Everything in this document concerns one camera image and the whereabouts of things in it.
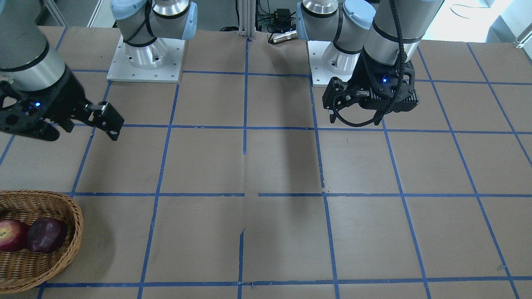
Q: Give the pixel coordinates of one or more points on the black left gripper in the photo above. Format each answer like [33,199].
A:
[360,78]

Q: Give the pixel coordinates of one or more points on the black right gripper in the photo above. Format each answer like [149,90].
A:
[63,99]

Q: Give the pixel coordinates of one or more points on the dark red apple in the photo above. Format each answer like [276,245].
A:
[46,235]

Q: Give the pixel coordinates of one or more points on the red yellow apple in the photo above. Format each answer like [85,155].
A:
[13,235]

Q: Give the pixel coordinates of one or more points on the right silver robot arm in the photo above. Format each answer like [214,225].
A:
[39,90]

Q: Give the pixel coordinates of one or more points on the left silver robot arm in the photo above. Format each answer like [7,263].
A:
[373,45]

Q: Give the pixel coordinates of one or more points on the woven wicker basket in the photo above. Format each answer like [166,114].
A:
[23,270]

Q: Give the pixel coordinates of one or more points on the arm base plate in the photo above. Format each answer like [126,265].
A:
[159,62]
[322,66]

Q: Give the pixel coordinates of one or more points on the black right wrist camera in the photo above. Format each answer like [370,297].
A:
[24,114]

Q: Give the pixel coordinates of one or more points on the rear aluminium frame post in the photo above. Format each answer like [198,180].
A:
[247,18]

